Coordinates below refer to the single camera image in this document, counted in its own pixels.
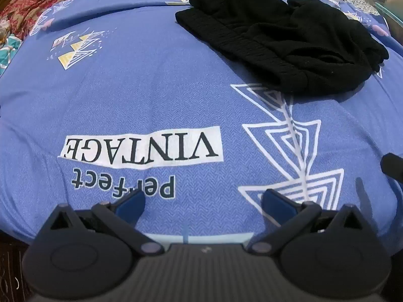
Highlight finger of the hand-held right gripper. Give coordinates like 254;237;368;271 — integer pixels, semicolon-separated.
380;153;403;183

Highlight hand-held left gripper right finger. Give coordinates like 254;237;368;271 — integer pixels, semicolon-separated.
251;189;366;256

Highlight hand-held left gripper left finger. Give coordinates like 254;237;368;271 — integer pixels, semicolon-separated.
40;191;165;256

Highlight black pants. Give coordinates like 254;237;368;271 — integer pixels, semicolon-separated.
175;0;389;95

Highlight blue printed bedsheet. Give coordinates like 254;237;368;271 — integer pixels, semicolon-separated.
0;0;403;246

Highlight teal plastic storage box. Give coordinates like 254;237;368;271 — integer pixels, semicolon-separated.
374;0;403;36

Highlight red floral patchwork quilt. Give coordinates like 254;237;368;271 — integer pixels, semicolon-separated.
0;0;391;79

